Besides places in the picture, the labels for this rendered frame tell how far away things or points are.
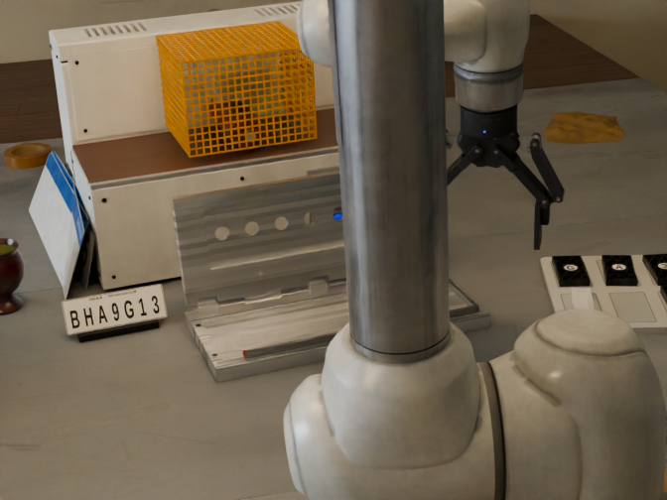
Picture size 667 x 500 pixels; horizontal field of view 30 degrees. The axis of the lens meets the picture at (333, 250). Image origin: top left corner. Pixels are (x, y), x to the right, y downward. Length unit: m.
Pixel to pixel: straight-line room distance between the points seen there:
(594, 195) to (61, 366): 1.11
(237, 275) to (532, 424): 0.83
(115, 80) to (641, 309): 0.99
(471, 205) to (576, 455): 1.21
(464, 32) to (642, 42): 2.58
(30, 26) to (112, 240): 1.65
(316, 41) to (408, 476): 0.57
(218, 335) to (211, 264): 0.12
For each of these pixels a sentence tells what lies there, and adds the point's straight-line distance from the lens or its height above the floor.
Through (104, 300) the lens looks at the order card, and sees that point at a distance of 2.01.
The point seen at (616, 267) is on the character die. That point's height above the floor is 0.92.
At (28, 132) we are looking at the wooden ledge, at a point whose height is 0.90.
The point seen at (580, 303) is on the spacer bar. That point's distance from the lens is 2.01.
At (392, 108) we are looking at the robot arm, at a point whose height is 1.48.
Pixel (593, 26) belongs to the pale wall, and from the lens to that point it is 4.04.
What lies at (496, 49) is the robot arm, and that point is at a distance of 1.58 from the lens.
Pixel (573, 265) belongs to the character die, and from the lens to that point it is 2.13.
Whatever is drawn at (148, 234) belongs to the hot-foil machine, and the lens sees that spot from 2.12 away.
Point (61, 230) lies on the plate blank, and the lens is 2.30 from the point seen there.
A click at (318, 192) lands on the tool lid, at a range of 2.01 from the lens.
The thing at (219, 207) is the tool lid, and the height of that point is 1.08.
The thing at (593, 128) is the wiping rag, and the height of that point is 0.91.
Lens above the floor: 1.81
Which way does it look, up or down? 24 degrees down
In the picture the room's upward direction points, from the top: 3 degrees counter-clockwise
